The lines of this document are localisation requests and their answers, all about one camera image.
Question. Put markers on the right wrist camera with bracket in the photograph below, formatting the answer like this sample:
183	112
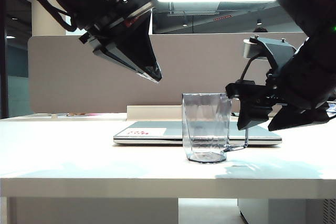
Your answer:
273	48

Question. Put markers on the white sticker with red text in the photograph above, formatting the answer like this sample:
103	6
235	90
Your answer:
155	131

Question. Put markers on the white under-desk panel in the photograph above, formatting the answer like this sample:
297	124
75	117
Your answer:
92	212

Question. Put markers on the beige fabric desk partition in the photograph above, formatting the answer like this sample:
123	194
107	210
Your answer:
204	64

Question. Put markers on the white partition mount bracket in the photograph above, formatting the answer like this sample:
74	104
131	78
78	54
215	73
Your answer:
54	116

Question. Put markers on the dark ceiling spotlight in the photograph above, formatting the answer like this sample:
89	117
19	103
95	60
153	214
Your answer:
259	22

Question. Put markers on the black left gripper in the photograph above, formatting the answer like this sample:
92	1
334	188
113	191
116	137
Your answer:
131	3

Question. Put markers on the dark-haired person head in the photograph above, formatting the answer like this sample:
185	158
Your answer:
260	30

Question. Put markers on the white under-desk cabinet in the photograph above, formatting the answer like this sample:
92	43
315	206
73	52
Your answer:
286	212

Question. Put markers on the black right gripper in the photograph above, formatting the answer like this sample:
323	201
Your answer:
302	79

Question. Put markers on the red illuminated ceiling sign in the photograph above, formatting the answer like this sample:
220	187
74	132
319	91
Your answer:
222	18

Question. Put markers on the dark glass door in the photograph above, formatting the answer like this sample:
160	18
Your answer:
14	56

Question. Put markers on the silver closed laptop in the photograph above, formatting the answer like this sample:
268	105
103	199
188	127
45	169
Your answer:
149	137

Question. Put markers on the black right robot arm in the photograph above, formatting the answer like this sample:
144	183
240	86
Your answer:
309	1

